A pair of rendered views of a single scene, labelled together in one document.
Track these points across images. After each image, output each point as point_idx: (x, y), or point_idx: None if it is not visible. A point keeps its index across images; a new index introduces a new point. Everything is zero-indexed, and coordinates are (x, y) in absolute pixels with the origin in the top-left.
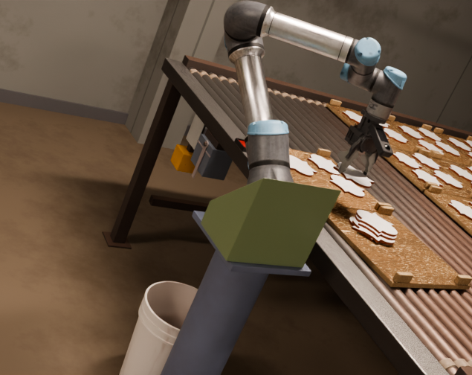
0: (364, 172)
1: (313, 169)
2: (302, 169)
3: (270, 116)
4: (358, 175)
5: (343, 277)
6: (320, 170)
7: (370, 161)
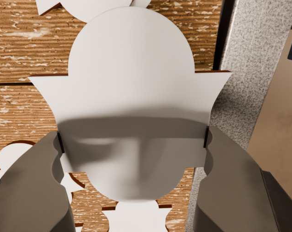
0: (62, 143)
1: (98, 220)
2: (140, 210)
3: None
4: (109, 124)
5: None
6: (80, 220)
7: (40, 185)
